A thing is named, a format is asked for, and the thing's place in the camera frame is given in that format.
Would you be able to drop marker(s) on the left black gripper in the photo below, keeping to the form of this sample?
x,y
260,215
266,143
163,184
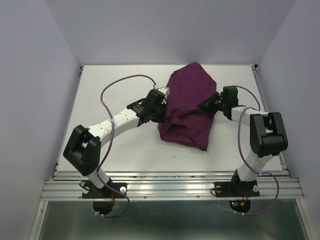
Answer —
x,y
163,118

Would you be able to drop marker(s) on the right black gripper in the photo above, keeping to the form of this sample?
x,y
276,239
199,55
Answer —
x,y
208,104

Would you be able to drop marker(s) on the purple surgical drape cloth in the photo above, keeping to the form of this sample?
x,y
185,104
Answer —
x,y
187,123

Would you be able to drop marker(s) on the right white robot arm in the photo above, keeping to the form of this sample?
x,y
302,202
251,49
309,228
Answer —
x,y
267,139

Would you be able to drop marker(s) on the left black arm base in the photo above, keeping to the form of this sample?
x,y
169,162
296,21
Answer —
x,y
90,191

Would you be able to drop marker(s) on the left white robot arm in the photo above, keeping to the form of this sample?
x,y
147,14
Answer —
x,y
83,149

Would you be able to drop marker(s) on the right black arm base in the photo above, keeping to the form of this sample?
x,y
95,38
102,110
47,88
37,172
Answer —
x,y
235,188

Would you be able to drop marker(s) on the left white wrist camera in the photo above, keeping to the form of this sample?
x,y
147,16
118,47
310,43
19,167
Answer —
x,y
163,90

